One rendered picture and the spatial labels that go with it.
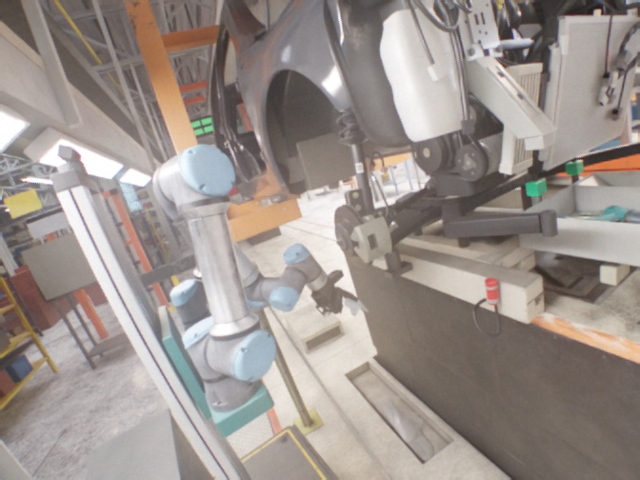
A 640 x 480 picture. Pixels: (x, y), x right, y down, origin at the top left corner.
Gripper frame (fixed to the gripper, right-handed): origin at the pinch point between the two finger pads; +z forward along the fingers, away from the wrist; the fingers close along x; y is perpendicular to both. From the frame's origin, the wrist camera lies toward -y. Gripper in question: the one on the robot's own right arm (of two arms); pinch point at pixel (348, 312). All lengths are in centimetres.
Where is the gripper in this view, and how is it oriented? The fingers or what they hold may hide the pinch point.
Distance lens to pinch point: 112.7
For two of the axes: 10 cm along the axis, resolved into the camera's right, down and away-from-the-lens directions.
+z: 4.8, 6.8, 5.5
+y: -2.3, 7.1, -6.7
